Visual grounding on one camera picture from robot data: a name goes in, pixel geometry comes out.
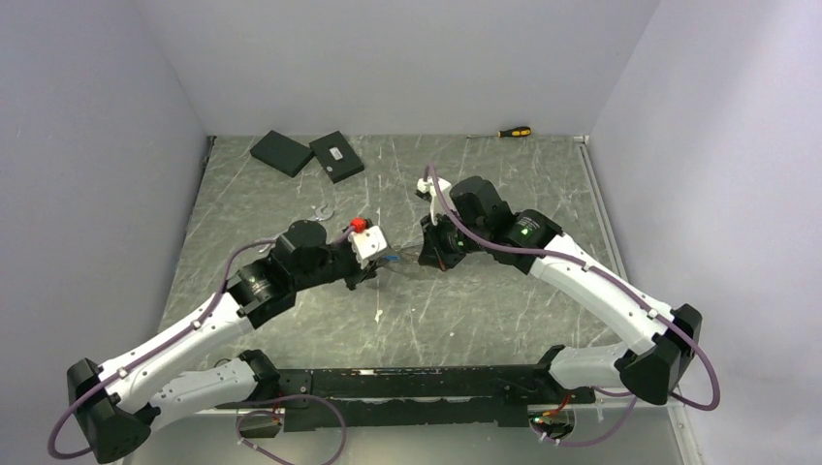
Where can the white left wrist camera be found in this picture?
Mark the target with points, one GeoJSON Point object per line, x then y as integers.
{"type": "Point", "coordinates": [367, 241]}

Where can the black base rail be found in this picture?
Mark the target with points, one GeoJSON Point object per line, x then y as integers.
{"type": "Point", "coordinates": [506, 395]}

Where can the black box with label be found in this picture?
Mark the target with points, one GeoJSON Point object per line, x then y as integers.
{"type": "Point", "coordinates": [337, 157]}

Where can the metal arc keyring plate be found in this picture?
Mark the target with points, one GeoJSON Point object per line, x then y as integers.
{"type": "Point", "coordinates": [408, 264]}

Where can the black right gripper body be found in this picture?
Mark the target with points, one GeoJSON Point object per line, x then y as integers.
{"type": "Point", "coordinates": [450, 244]}

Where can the orange black screwdriver far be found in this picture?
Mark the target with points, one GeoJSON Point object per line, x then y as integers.
{"type": "Point", "coordinates": [512, 133]}

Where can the black flat box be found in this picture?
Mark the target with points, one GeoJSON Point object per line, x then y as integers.
{"type": "Point", "coordinates": [282, 153]}

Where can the large silver wrench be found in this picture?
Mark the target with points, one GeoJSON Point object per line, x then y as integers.
{"type": "Point", "coordinates": [321, 213]}

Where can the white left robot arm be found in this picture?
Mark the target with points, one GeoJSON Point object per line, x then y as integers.
{"type": "Point", "coordinates": [120, 402]}

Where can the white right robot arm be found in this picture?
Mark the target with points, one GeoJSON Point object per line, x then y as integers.
{"type": "Point", "coordinates": [655, 339]}

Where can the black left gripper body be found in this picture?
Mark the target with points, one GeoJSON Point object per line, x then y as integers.
{"type": "Point", "coordinates": [352, 272]}

